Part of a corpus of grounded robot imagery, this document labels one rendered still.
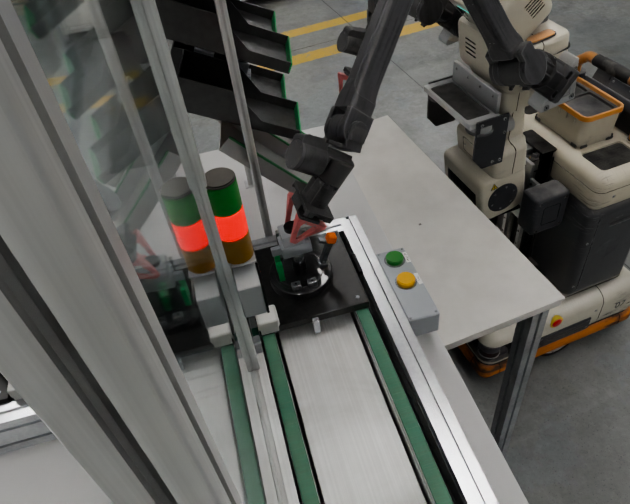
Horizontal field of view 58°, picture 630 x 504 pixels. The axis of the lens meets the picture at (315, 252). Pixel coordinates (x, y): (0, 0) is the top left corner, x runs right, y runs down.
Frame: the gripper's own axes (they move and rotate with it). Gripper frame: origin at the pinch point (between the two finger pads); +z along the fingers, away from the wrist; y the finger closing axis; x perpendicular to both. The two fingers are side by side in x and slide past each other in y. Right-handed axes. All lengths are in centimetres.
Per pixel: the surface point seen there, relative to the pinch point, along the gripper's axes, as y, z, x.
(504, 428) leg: 18, 36, 92
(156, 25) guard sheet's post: 19, -35, -44
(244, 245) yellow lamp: 20.5, -9.0, -19.8
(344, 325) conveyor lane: 12.5, 11.2, 16.5
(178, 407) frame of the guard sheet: 76, -44, -51
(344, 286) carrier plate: 6.3, 5.6, 15.1
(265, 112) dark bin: -29.4, -10.2, -4.7
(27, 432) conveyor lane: 16, 52, -37
